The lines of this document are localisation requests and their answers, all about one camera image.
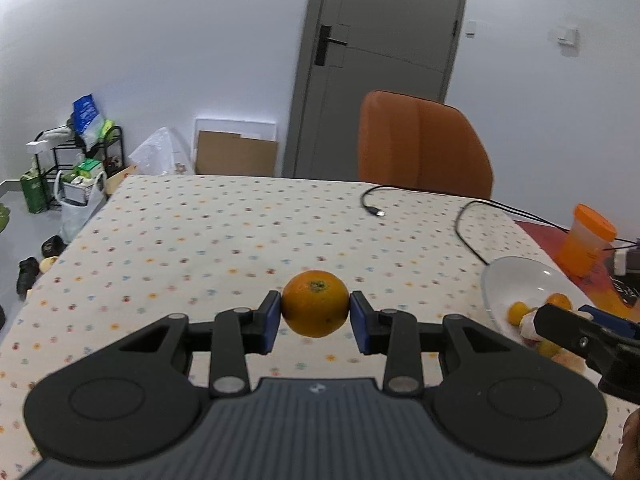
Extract black door handle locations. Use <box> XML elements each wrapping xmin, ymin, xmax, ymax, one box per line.
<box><xmin>315</xmin><ymin>24</ymin><xmax>348</xmax><ymax>67</ymax></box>

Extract clear plastic bag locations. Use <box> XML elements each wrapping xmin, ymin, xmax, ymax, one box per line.
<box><xmin>128</xmin><ymin>126</ymin><xmax>193</xmax><ymax>176</ymax></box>

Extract white plate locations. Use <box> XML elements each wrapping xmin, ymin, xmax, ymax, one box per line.
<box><xmin>481</xmin><ymin>256</ymin><xmax>608</xmax><ymax>376</ymax></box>

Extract pink peach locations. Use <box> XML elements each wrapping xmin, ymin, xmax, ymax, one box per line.
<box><xmin>519</xmin><ymin>310</ymin><xmax>543</xmax><ymax>343</ymax></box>
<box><xmin>552</xmin><ymin>352</ymin><xmax>588</xmax><ymax>375</ymax></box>

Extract brown cardboard sheet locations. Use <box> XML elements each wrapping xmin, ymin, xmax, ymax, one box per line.
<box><xmin>195</xmin><ymin>130</ymin><xmax>279</xmax><ymax>177</ymax></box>

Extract black cable with plug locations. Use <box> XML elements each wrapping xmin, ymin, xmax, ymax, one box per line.
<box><xmin>361</xmin><ymin>185</ymin><xmax>571</xmax><ymax>235</ymax></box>

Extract dotted tablecloth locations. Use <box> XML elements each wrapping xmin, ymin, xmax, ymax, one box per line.
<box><xmin>0</xmin><ymin>174</ymin><xmax>640</xmax><ymax>480</ymax></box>

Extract green yellow bag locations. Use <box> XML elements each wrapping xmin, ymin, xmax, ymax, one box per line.
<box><xmin>85</xmin><ymin>117</ymin><xmax>117</xmax><ymax>151</ymax></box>

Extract orange chair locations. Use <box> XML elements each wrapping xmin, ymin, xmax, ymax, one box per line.
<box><xmin>358</xmin><ymin>90</ymin><xmax>495</xmax><ymax>200</ymax></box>

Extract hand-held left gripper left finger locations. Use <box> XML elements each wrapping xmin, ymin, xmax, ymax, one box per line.
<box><xmin>116</xmin><ymin>290</ymin><xmax>282</xmax><ymax>400</ymax></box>

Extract cardboard sheets against wall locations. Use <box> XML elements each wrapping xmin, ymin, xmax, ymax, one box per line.
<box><xmin>192</xmin><ymin>116</ymin><xmax>278</xmax><ymax>176</ymax></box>

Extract black wire rack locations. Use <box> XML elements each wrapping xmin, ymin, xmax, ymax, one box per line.
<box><xmin>32</xmin><ymin>125</ymin><xmax>124</xmax><ymax>211</ymax></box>

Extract white plastic bag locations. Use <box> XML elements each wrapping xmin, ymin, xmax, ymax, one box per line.
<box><xmin>52</xmin><ymin>170</ymin><xmax>108</xmax><ymax>243</ymax></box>

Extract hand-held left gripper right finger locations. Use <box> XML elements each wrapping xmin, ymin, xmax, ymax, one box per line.
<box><xmin>349</xmin><ymin>290</ymin><xmax>521</xmax><ymax>400</ymax></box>

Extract green canister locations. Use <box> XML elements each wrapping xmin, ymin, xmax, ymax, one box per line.
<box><xmin>20</xmin><ymin>170</ymin><xmax>48</xmax><ymax>215</ymax></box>

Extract blue bag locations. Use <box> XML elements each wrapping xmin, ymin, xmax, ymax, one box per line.
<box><xmin>72</xmin><ymin>94</ymin><xmax>101</xmax><ymax>133</ymax></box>

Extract white items on rack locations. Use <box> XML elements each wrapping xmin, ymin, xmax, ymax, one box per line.
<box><xmin>27</xmin><ymin>130</ymin><xmax>71</xmax><ymax>156</ymax></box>

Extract green box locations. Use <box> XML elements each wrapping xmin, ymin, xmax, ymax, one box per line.
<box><xmin>74</xmin><ymin>158</ymin><xmax>105</xmax><ymax>181</ymax></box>

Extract grey door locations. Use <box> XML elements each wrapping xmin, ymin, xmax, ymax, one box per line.
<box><xmin>285</xmin><ymin>0</ymin><xmax>473</xmax><ymax>181</ymax></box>

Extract red table mat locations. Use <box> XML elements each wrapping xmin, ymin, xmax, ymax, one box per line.
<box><xmin>515</xmin><ymin>220</ymin><xmax>640</xmax><ymax>323</ymax></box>

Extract orange lidded cup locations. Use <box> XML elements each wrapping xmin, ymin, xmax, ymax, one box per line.
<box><xmin>556</xmin><ymin>203</ymin><xmax>618</xmax><ymax>278</ymax></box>

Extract person's right hand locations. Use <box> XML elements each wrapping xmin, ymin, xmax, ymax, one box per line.
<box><xmin>612</xmin><ymin>406</ymin><xmax>640</xmax><ymax>480</ymax></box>

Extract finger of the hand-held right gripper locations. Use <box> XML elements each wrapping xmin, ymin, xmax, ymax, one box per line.
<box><xmin>533</xmin><ymin>304</ymin><xmax>632</xmax><ymax>362</ymax></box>
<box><xmin>579</xmin><ymin>304</ymin><xmax>640</xmax><ymax>339</ymax></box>

